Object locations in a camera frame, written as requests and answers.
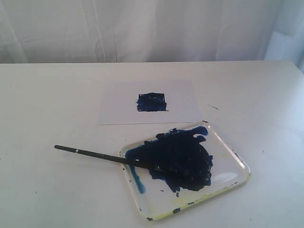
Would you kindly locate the black paintbrush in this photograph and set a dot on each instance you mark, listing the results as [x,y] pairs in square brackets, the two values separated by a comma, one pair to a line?
[121,160]

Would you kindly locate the white paint tray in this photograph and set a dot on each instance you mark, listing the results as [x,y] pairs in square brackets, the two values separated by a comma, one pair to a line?
[155,200]

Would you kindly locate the white paper sheet with square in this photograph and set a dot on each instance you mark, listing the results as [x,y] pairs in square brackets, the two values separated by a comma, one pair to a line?
[121,103]

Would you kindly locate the white curtain backdrop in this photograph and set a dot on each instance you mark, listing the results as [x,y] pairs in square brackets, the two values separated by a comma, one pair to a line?
[80,31]

